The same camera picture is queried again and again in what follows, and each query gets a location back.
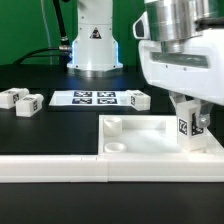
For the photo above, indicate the white square tabletop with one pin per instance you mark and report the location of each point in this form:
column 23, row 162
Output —
column 146, row 134

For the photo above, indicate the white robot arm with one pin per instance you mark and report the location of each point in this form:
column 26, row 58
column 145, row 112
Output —
column 181, row 48

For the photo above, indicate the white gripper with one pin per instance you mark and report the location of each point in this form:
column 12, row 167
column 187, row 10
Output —
column 197, row 72

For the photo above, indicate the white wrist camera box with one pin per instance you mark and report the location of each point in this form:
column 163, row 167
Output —
column 140, row 28

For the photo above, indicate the white L-shaped fence wall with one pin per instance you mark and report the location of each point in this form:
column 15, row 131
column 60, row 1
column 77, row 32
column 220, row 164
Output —
column 109, row 167

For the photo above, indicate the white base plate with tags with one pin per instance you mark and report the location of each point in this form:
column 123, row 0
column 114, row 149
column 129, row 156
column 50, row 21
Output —
column 89, row 98

